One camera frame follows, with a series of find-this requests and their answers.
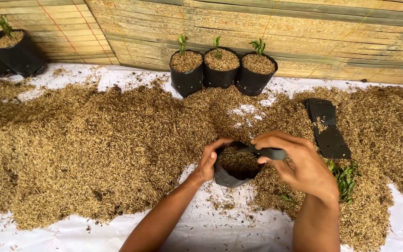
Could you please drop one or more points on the stack of empty black bags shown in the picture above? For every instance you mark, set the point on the stack of empty black bags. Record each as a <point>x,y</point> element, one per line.
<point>327,133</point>

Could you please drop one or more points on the person's left hand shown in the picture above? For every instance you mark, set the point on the person's left hand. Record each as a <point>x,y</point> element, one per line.
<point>204,167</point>

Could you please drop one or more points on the bunch of loose green seedlings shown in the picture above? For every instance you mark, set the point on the bunch of loose green seedlings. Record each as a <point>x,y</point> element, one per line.
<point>344,179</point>

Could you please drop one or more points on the white plastic sheet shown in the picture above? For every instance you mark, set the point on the white plastic sheet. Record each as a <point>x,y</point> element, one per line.
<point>205,227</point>

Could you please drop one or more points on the black grow bag with husk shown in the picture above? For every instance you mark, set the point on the black grow bag with husk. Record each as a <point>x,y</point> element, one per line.
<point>238,168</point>

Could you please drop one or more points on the person's right hand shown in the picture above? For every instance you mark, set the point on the person's right hand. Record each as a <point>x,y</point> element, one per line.
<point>303,164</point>

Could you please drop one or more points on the heap of rice husk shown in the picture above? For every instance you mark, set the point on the heap of rice husk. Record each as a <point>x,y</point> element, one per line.
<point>117,147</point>

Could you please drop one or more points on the bamboo slat screen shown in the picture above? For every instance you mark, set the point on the bamboo slat screen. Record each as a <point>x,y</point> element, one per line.
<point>327,38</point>
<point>58,31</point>

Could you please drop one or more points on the black stick tool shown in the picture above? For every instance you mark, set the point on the black stick tool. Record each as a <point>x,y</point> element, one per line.
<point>269,153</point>

